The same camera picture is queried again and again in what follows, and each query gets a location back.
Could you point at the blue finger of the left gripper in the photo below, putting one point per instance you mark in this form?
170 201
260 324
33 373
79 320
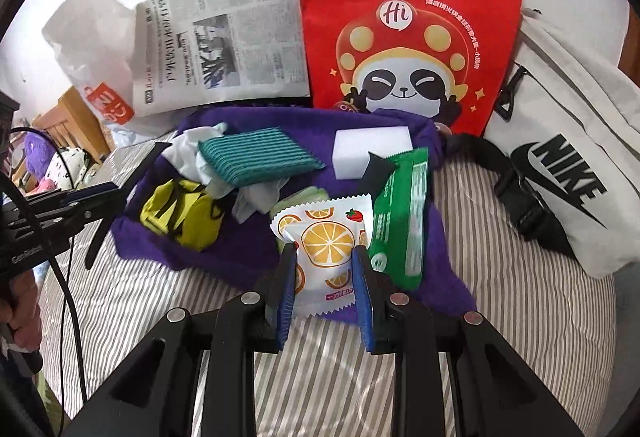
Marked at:
131 182

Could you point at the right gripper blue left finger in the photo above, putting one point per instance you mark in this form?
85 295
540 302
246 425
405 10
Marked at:
281 298

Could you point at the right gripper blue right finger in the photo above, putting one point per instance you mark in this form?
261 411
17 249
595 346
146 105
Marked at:
372 290

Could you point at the orange fruit print sachet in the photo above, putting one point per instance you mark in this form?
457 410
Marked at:
324 234

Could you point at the yellow black mesh pouch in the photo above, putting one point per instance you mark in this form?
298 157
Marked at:
182 211

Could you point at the green wet wipes pack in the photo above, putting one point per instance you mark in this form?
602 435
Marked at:
397 244

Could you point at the teal ribbed cleaning cloth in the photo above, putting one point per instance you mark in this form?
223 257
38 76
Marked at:
257 156

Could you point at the white paper towel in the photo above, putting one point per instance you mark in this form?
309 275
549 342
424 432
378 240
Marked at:
258 197

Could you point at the person left hand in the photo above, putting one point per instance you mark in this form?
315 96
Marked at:
24 317

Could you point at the white plush toy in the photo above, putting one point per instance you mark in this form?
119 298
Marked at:
68 168

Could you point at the white fabric glove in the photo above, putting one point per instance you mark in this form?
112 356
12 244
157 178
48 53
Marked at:
184 155

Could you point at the purple plush toy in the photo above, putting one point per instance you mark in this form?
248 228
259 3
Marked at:
39 153

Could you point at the purple fluffy towel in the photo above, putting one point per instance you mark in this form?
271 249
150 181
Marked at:
244 250

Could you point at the wooden headboard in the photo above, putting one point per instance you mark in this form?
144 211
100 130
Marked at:
71 123

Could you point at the white sponge block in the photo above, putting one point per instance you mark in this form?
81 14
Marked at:
352 148

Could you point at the white Miniso plastic bag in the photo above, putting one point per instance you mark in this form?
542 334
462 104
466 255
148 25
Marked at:
93 42

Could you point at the folded newspaper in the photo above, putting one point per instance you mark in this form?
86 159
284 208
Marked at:
194 52

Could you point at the striped bed quilt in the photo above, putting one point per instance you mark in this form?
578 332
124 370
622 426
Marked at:
561 321

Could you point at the white Nike waist bag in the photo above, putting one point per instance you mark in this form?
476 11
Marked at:
563 140

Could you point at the red panda paper bag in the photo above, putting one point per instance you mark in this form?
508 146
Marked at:
442 59

